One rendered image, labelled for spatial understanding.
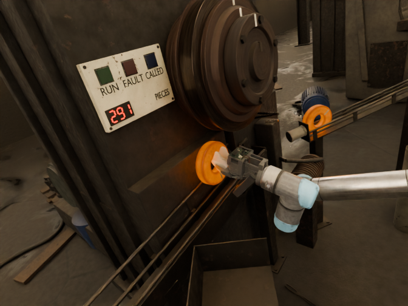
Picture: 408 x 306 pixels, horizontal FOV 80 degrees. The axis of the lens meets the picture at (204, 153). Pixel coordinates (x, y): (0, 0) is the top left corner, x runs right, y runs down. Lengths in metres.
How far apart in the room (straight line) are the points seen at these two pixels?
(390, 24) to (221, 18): 2.80
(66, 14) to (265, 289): 0.84
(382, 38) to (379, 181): 2.79
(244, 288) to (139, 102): 0.60
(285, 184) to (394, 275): 1.00
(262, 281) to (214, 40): 0.69
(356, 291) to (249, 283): 0.83
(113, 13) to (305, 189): 0.69
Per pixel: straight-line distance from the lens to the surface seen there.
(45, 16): 0.71
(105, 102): 0.70
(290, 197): 0.73
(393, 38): 3.47
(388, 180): 0.81
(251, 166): 0.75
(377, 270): 1.61
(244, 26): 0.79
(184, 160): 0.85
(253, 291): 0.76
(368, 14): 3.52
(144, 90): 0.77
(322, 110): 1.38
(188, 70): 0.74
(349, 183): 0.83
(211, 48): 0.76
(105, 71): 0.70
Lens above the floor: 1.25
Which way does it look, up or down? 26 degrees down
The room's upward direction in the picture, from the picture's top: 14 degrees counter-clockwise
